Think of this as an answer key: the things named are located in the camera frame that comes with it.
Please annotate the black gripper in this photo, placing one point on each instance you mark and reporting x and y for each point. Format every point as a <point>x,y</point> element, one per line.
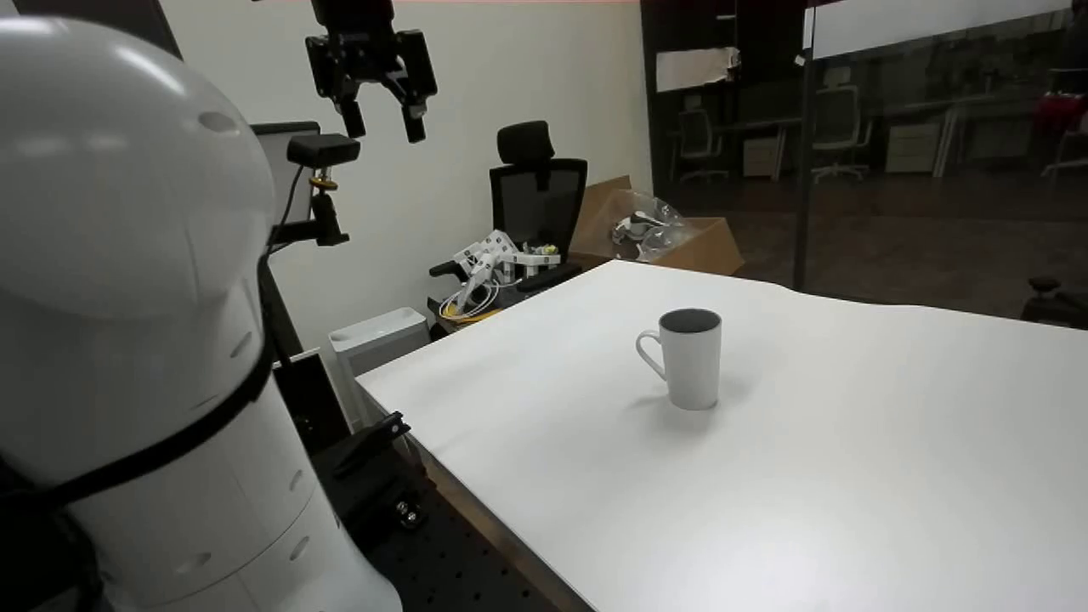
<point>358,41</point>

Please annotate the white mug with dark interior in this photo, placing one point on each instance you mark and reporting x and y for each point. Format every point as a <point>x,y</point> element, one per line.
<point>684,354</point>

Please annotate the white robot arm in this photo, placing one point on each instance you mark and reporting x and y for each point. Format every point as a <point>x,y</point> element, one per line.
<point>137,368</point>

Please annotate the black office chair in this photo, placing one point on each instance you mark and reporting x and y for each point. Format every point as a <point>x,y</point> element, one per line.
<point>533,197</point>

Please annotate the white robot part on chair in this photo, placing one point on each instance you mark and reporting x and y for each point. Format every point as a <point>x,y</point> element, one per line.
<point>491,267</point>

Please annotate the white box on floor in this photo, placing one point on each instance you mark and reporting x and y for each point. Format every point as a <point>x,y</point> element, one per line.
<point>375,342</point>

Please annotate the clear plastic bag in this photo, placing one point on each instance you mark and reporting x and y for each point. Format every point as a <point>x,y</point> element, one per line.
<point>647,225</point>

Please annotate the brown cardboard box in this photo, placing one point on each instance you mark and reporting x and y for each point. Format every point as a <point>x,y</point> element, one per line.
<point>703,243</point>

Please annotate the black clamp on table edge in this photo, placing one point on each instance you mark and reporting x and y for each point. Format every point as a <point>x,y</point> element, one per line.
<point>367,480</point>

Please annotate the white paper table cover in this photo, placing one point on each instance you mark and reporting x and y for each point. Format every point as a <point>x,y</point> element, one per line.
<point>858,458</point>

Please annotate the black camera on mount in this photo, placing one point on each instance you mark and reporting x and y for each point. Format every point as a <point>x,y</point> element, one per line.
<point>316,155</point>

